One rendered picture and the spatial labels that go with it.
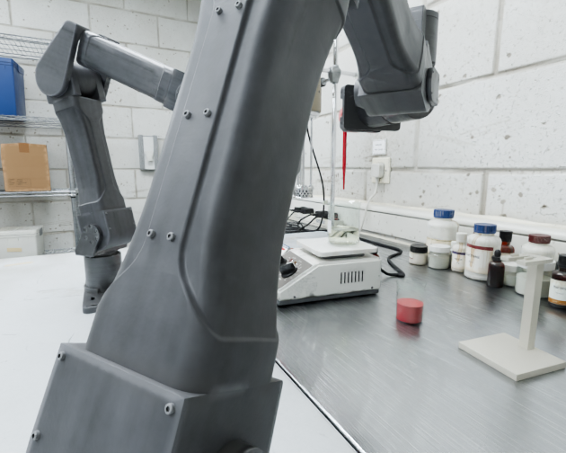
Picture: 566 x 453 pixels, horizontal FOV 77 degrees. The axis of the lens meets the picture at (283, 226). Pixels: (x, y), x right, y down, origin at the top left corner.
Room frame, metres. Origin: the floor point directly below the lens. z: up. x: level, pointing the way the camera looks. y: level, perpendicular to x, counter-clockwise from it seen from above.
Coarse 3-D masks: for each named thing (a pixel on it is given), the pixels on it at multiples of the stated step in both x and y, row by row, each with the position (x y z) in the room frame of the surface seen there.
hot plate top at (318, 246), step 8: (304, 240) 0.69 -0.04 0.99; (312, 240) 0.69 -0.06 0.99; (320, 240) 0.69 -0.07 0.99; (312, 248) 0.62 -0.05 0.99; (320, 248) 0.62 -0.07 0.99; (328, 248) 0.62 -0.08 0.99; (336, 248) 0.62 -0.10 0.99; (344, 248) 0.62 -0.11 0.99; (352, 248) 0.62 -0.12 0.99; (360, 248) 0.62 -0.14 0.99; (368, 248) 0.62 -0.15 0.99; (376, 248) 0.63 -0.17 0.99; (320, 256) 0.60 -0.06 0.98
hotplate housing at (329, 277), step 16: (304, 256) 0.64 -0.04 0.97; (336, 256) 0.62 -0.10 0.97; (352, 256) 0.63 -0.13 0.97; (368, 256) 0.63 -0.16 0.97; (304, 272) 0.58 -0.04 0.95; (320, 272) 0.59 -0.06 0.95; (336, 272) 0.60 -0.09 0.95; (352, 272) 0.61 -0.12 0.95; (368, 272) 0.62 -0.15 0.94; (288, 288) 0.57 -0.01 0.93; (304, 288) 0.58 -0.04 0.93; (320, 288) 0.59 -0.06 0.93; (336, 288) 0.60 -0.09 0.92; (352, 288) 0.61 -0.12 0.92; (368, 288) 0.62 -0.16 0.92
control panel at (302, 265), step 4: (288, 252) 0.69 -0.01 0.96; (284, 256) 0.68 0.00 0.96; (288, 256) 0.67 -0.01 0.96; (292, 256) 0.67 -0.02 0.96; (296, 256) 0.66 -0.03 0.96; (288, 260) 0.66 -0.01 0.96; (296, 260) 0.64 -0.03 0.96; (300, 260) 0.63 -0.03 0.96; (304, 260) 0.62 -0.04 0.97; (296, 264) 0.62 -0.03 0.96; (300, 264) 0.62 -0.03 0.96; (304, 264) 0.61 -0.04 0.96; (308, 264) 0.60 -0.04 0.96; (300, 268) 0.60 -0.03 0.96; (304, 268) 0.60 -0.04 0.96; (308, 268) 0.59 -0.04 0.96; (296, 272) 0.59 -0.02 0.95; (300, 272) 0.59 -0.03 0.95; (280, 276) 0.61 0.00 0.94; (292, 276) 0.59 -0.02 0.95; (296, 276) 0.58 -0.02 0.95; (280, 280) 0.59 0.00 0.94; (284, 280) 0.59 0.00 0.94; (288, 280) 0.58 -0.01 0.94; (280, 284) 0.58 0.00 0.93; (284, 284) 0.58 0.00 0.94
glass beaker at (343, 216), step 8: (336, 200) 0.69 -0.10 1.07; (344, 200) 0.69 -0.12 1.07; (352, 200) 0.69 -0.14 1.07; (328, 208) 0.66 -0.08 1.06; (336, 208) 0.64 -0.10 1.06; (344, 208) 0.63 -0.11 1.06; (352, 208) 0.63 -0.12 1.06; (328, 216) 0.66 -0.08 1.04; (336, 216) 0.64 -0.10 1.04; (344, 216) 0.63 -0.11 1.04; (352, 216) 0.63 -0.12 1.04; (328, 224) 0.66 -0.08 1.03; (336, 224) 0.64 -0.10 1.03; (344, 224) 0.63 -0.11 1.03; (352, 224) 0.63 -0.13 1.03; (328, 232) 0.66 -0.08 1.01; (336, 232) 0.64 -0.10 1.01; (344, 232) 0.63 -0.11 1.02; (352, 232) 0.63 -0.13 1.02; (328, 240) 0.65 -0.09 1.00; (336, 240) 0.64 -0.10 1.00; (344, 240) 0.63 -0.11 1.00; (352, 240) 0.63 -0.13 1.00
